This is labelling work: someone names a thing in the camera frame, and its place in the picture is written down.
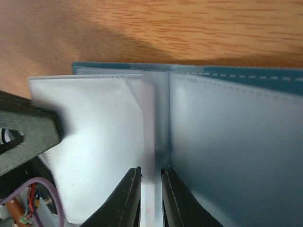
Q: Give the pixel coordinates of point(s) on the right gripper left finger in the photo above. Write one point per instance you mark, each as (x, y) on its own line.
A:
(122, 208)

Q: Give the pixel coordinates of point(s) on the left small circuit board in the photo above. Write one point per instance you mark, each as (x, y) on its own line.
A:
(27, 218)

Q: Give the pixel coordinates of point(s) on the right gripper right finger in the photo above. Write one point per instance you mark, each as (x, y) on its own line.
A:
(180, 207)

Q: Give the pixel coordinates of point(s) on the blue card holder wallet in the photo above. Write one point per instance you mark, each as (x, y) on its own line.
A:
(234, 136)

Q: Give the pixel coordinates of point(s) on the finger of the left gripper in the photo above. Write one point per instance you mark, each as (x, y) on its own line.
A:
(26, 131)

